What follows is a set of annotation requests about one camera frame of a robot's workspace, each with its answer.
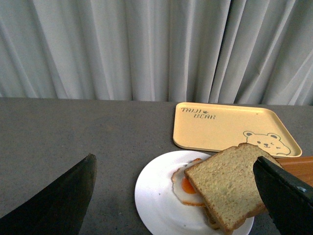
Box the bread slice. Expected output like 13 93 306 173
203 207 220 230
184 143 280 235

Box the yellow bear tray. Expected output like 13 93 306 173
173 102 302 158

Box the brown wooden tray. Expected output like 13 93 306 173
276 156 313 186

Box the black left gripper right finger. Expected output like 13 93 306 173
253 157 313 235

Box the fried egg toy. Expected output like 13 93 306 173
171 158 205 207

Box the white round plate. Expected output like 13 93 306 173
134 150 255 235

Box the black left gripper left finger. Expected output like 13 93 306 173
0 154 97 235

